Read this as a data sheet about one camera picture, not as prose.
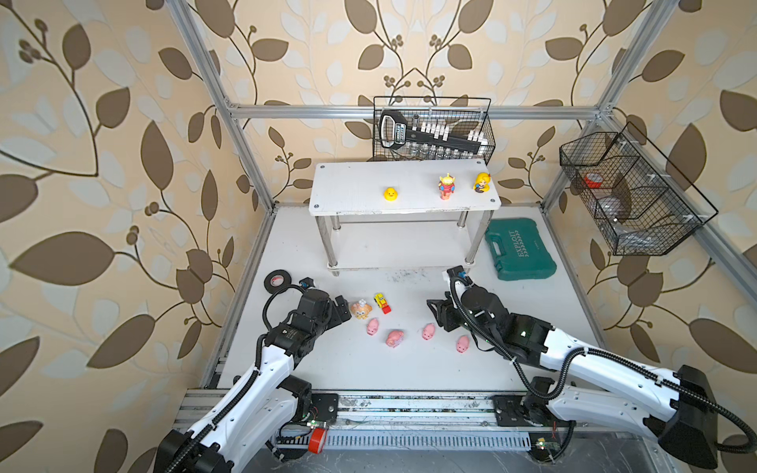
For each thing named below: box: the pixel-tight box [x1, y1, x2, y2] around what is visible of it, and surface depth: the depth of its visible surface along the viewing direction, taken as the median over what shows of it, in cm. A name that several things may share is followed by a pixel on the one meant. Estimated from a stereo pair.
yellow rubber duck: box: [382, 187, 399, 203], surface depth 76 cm
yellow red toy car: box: [373, 292, 392, 315], surface depth 95 cm
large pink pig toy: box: [385, 330, 406, 348], surface depth 84 cm
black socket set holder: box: [378, 109, 488, 152], surface depth 85 cm
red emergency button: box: [307, 427, 326, 455], surface depth 68 cm
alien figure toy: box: [437, 173, 457, 202], surface depth 72 cm
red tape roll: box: [583, 172, 604, 189], surface depth 83 cm
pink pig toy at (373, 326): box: [366, 318, 380, 337], surface depth 90 cm
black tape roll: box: [264, 269, 293, 295], surface depth 101 cm
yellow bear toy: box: [473, 172, 491, 194], surface depth 76 cm
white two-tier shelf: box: [308, 158, 503, 276], surface depth 82 cm
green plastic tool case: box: [484, 217, 557, 280], surface depth 104 cm
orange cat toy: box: [350, 298, 373, 321], surface depth 89 cm
